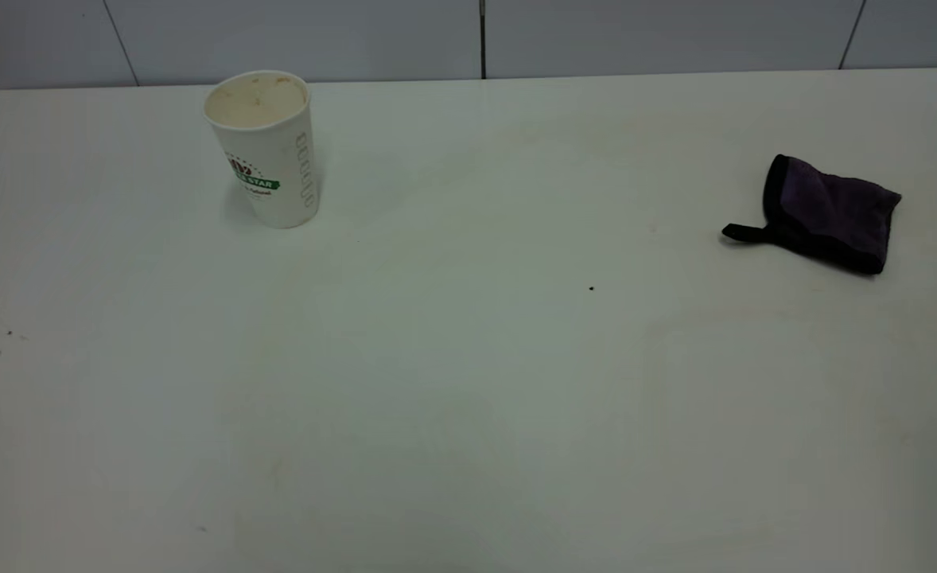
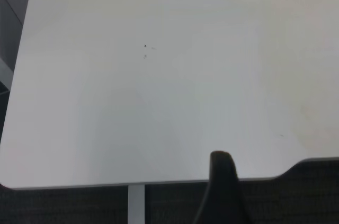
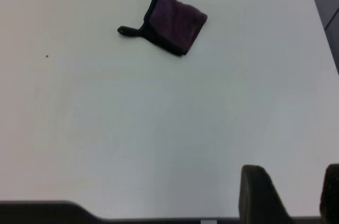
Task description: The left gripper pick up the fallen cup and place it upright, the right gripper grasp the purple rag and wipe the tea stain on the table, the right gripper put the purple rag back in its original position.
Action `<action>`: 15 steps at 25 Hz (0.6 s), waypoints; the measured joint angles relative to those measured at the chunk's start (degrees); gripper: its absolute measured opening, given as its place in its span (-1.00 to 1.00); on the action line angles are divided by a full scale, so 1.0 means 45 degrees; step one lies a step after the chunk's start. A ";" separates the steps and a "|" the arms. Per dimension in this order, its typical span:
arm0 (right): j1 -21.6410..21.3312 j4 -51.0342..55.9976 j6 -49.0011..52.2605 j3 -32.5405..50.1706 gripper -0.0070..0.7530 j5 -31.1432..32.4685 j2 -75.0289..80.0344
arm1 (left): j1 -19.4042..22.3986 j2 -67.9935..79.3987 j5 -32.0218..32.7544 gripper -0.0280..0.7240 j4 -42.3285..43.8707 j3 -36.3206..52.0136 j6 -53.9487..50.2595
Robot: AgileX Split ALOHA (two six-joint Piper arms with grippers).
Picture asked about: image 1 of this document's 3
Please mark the white paper coffee cup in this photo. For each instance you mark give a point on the white paper coffee cup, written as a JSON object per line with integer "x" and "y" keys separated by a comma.
{"x": 266, "y": 151}

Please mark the purple cloth with black trim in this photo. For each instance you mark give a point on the purple cloth with black trim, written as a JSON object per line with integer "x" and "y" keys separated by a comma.
{"x": 830, "y": 213}

